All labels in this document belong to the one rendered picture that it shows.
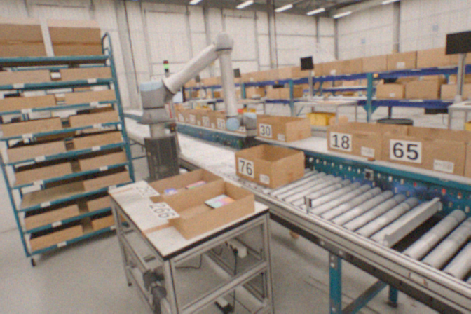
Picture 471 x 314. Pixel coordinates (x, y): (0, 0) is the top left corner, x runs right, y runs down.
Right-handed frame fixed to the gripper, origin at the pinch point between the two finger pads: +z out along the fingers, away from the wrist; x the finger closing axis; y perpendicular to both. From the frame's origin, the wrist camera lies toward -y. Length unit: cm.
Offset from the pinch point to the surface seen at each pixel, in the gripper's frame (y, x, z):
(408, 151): -29, 99, -17
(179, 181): 64, 2, -1
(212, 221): 71, 62, 1
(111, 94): 78, -113, -59
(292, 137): -35.6, 4.9, -12.3
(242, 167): 22.6, 15.5, -2.4
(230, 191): 47, 39, 1
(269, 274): 41, 62, 44
